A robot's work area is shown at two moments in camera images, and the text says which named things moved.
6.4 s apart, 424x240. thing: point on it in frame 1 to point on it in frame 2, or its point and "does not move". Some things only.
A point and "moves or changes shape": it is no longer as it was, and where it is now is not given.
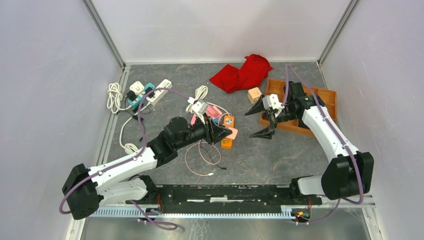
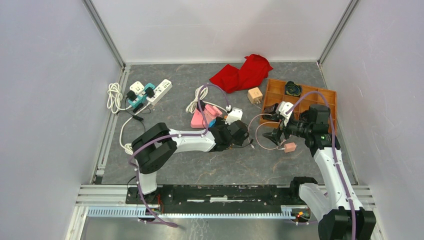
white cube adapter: x=137 y=87 does not move
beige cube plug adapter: x=254 y=95 does not move
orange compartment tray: x=297 y=125 does not move
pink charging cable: x=199 y=142 to x=256 y=133
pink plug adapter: x=234 y=132 moves or changes shape
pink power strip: x=211 y=111 does not move
